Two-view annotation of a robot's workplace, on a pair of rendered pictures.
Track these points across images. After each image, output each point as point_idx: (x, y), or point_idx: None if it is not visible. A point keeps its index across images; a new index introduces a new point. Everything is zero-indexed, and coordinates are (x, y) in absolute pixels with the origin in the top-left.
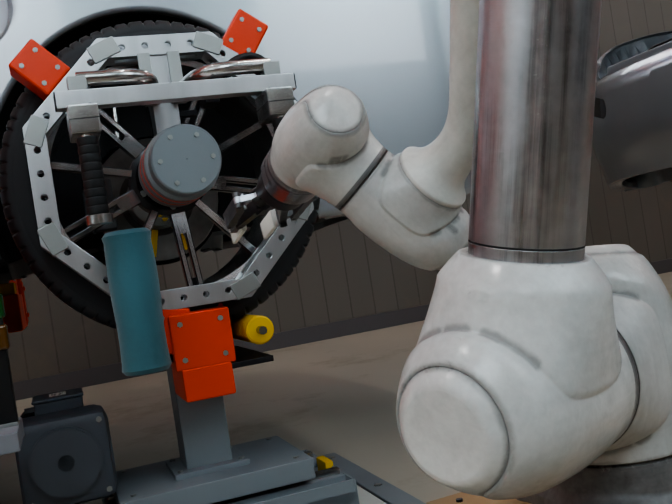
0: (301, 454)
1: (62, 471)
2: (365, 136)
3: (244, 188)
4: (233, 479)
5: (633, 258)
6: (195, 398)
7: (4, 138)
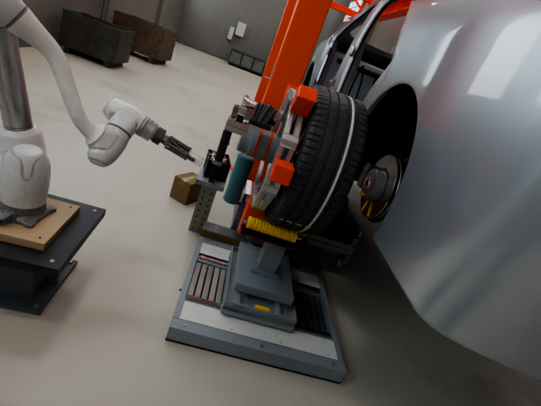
0: (245, 283)
1: None
2: (105, 114)
3: None
4: (237, 263)
5: (10, 148)
6: (238, 225)
7: None
